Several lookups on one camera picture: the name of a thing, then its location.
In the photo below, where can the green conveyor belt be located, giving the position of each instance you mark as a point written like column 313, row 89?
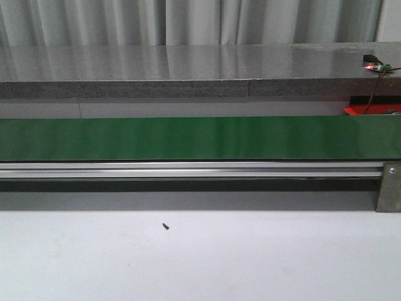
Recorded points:
column 363, row 137

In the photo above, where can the red plastic tray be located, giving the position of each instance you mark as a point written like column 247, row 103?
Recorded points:
column 378, row 109

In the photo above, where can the small sensor circuit board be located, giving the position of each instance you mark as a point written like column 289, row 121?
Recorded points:
column 371, row 62

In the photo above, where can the white curtain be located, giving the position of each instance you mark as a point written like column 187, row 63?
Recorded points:
column 83, row 23

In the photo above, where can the aluminium conveyor frame rail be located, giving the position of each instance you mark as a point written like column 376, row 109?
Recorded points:
column 93, row 170

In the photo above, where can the steel conveyor support bracket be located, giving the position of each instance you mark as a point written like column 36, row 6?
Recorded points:
column 389, row 196

